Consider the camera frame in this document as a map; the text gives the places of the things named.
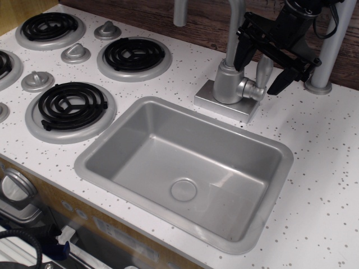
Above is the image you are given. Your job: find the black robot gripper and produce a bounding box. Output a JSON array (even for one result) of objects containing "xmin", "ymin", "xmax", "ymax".
[{"xmin": 234, "ymin": 1, "xmax": 321, "ymax": 95}]

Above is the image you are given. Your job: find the silver faucet lever handle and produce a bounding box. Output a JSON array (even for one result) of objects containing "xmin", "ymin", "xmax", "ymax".
[{"xmin": 237, "ymin": 54, "xmax": 273, "ymax": 101}]

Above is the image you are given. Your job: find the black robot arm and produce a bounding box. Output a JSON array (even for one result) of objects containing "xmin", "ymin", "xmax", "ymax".
[{"xmin": 234, "ymin": 1, "xmax": 339, "ymax": 95}]

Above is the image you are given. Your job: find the silver toy faucet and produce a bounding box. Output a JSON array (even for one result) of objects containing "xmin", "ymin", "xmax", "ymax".
[{"xmin": 173, "ymin": 0, "xmax": 261, "ymax": 124}]

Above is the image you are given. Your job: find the grey support pole with base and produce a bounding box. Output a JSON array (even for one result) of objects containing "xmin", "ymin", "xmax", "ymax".
[{"xmin": 305, "ymin": 0, "xmax": 357, "ymax": 95}]

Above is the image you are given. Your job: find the back right stove burner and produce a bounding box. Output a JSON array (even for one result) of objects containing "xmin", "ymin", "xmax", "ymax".
[{"xmin": 96, "ymin": 37, "xmax": 172, "ymax": 82}]

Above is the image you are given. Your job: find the grey toy sink basin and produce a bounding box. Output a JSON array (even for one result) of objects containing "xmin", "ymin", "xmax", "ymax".
[{"xmin": 74, "ymin": 97, "xmax": 293, "ymax": 254}]

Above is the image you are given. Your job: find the silver stove knob top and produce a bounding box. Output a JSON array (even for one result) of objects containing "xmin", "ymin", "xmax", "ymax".
[{"xmin": 94, "ymin": 21, "xmax": 122, "ymax": 40}]

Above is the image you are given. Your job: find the silver stove knob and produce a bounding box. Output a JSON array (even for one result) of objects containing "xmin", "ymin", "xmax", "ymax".
[
  {"xmin": 61, "ymin": 43, "xmax": 91, "ymax": 64},
  {"xmin": 94, "ymin": 21, "xmax": 122, "ymax": 40},
  {"xmin": 21, "ymin": 71, "xmax": 54, "ymax": 92}
]

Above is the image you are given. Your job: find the silver stove knob middle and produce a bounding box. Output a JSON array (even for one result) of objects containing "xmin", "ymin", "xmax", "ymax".
[{"xmin": 61, "ymin": 43, "xmax": 91, "ymax": 64}]

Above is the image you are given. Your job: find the front right stove burner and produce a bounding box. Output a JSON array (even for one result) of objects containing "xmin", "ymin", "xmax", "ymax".
[{"xmin": 25, "ymin": 82, "xmax": 117, "ymax": 144}]

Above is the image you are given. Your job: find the back left stove burner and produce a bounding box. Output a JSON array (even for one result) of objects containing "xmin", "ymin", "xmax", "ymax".
[{"xmin": 15, "ymin": 12, "xmax": 86, "ymax": 51}]

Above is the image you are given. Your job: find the silver stove knob lower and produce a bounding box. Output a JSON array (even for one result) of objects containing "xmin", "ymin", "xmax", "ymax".
[{"xmin": 21, "ymin": 71, "xmax": 54, "ymax": 92}]

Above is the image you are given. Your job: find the left edge stove burner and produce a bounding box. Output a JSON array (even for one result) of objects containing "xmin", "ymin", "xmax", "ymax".
[{"xmin": 1, "ymin": 50, "xmax": 23, "ymax": 91}]

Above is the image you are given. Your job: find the silver stove knob left edge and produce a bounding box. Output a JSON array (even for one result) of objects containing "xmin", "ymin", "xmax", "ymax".
[{"xmin": 0, "ymin": 103, "xmax": 10, "ymax": 123}]

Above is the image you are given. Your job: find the blue clamp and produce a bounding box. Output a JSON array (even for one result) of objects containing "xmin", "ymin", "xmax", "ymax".
[{"xmin": 54, "ymin": 241, "xmax": 71, "ymax": 260}]

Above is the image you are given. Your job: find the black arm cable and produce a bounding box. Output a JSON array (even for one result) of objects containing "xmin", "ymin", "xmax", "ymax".
[{"xmin": 313, "ymin": 2, "xmax": 339, "ymax": 40}]

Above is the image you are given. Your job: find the silver oven door handle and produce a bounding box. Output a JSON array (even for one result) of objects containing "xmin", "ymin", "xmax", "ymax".
[{"xmin": 1, "ymin": 168, "xmax": 37, "ymax": 210}]

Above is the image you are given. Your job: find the black cable bottom left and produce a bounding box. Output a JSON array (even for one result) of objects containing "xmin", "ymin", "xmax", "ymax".
[{"xmin": 0, "ymin": 228, "xmax": 43, "ymax": 266}]

